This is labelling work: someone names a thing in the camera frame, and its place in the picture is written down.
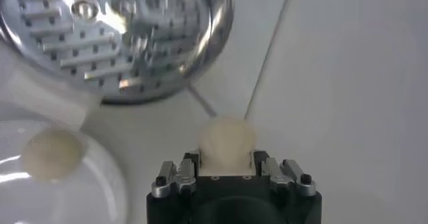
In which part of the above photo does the black pot power cord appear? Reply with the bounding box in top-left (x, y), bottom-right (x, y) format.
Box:
top-left (186, 83), bottom-right (218, 118)

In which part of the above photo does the stainless steel steamer basket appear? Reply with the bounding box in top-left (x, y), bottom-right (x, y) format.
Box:
top-left (0, 0), bottom-right (235, 132)

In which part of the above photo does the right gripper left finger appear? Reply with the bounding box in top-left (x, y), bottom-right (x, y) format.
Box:
top-left (152, 150), bottom-right (201, 199)

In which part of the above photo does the white round plate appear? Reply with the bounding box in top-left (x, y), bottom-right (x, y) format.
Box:
top-left (0, 118), bottom-right (130, 224)

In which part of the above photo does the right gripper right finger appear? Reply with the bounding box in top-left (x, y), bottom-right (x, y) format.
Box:
top-left (251, 150), bottom-right (316, 197)

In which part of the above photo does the white steamed baozi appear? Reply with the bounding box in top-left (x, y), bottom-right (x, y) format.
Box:
top-left (197, 116), bottom-right (258, 176)
top-left (21, 128), bottom-right (84, 182)

